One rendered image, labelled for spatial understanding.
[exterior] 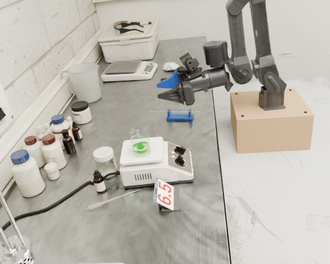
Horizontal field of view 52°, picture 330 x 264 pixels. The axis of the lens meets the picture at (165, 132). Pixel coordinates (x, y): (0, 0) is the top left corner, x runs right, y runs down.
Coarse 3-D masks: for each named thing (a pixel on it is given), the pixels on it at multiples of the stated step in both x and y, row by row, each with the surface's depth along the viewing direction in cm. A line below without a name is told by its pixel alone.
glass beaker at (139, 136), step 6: (138, 126) 94; (132, 132) 93; (138, 132) 95; (144, 132) 94; (132, 138) 91; (138, 138) 90; (144, 138) 91; (132, 144) 92; (138, 144) 91; (144, 144) 91; (138, 150) 92; (144, 150) 92; (150, 150) 94; (138, 156) 93; (144, 156) 93
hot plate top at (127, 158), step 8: (128, 144) 100; (152, 144) 98; (160, 144) 98; (128, 152) 96; (152, 152) 95; (160, 152) 94; (120, 160) 93; (128, 160) 93; (136, 160) 92; (144, 160) 92; (152, 160) 92; (160, 160) 92
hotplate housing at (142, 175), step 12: (120, 168) 94; (132, 168) 93; (144, 168) 93; (156, 168) 92; (168, 168) 92; (192, 168) 97; (132, 180) 94; (144, 180) 94; (168, 180) 94; (180, 180) 94; (192, 180) 95
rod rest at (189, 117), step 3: (168, 111) 127; (189, 111) 125; (168, 114) 127; (171, 114) 130; (174, 114) 129; (177, 114) 129; (180, 114) 129; (183, 114) 128; (186, 114) 128; (189, 114) 125; (192, 114) 128; (168, 117) 128; (171, 117) 127; (174, 117) 127; (177, 117) 127; (180, 117) 127; (183, 117) 126; (186, 117) 126; (189, 117) 125; (192, 117) 126; (189, 120) 126
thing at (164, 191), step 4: (160, 184) 91; (164, 184) 92; (160, 188) 90; (164, 188) 91; (168, 188) 92; (160, 192) 89; (164, 192) 90; (168, 192) 91; (160, 196) 87; (164, 196) 88; (168, 196) 89; (160, 200) 86; (164, 200) 87; (168, 200) 88; (164, 204) 86; (168, 204) 87
